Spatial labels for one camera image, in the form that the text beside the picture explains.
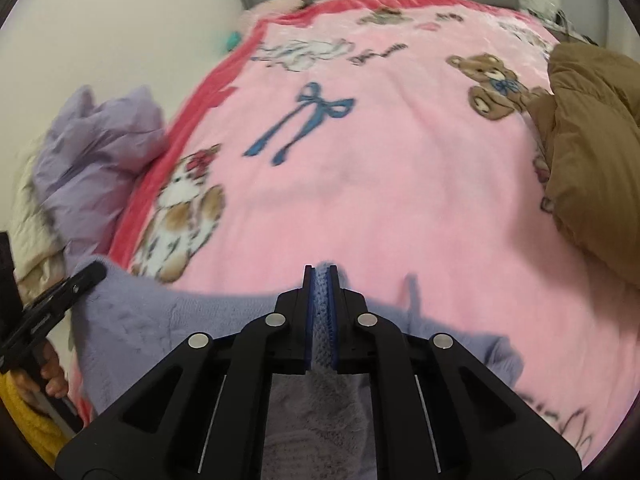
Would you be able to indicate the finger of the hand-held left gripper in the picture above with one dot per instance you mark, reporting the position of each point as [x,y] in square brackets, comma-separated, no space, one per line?
[9,270]
[80,282]

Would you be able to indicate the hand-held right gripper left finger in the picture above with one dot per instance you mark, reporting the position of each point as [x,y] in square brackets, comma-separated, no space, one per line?
[310,310]

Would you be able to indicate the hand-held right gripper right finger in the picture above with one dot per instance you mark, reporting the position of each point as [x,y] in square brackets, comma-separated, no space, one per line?
[331,310]

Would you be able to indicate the purple knit hooded cardigan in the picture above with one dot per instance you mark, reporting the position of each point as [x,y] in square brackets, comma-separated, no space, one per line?
[150,330]

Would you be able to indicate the person's left hand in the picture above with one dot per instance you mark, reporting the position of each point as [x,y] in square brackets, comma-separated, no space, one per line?
[52,372]

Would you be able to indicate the cream quilted jacket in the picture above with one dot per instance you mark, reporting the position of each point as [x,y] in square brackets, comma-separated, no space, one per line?
[35,240]

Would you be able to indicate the lilac puffer jacket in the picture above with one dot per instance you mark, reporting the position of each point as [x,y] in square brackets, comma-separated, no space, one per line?
[95,160]

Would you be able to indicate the pink printed blanket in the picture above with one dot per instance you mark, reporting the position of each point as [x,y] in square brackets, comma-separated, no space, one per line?
[400,170]

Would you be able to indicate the teal plush toy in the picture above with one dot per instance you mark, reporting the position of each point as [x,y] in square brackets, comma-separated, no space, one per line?
[232,41]

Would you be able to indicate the brown puffer jacket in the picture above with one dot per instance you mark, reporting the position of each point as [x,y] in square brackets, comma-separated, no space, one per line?
[595,150]

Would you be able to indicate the grey nightstand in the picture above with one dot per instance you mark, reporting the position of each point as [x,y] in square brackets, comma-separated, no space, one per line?
[570,22]

